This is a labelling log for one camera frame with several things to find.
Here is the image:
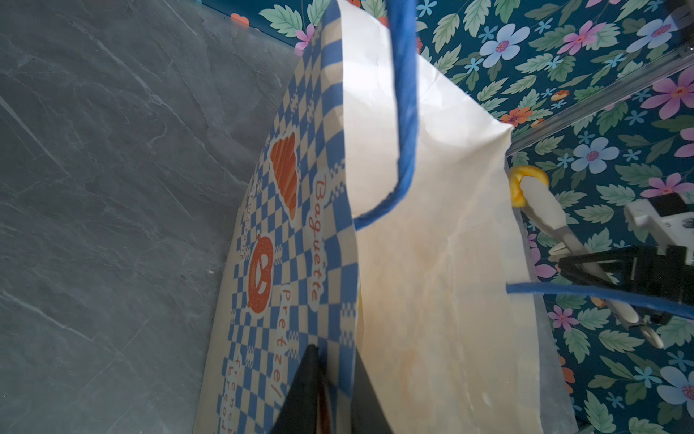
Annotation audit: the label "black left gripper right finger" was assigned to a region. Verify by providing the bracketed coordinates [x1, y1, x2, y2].
[351, 362, 393, 434]

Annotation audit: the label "blue checkered paper bag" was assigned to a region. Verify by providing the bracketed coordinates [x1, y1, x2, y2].
[193, 1, 693, 433]

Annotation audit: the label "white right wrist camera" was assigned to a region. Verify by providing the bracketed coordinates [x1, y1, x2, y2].
[625, 193, 693, 251]

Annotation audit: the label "steel tongs with beige tips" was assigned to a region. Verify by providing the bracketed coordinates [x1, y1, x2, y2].
[520, 176, 664, 349]

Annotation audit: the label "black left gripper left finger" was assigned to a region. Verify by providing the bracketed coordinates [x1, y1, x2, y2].
[270, 345, 321, 434]

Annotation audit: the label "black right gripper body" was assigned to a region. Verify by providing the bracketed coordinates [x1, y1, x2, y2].
[631, 245, 693, 326]

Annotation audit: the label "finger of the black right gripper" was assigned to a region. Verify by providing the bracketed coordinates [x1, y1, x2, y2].
[563, 269, 634, 288]
[558, 248, 637, 274]

